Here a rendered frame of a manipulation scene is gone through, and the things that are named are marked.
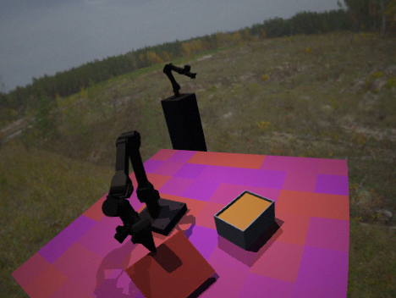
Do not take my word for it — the red square lid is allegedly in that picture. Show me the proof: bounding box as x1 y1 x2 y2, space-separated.
124 230 216 298

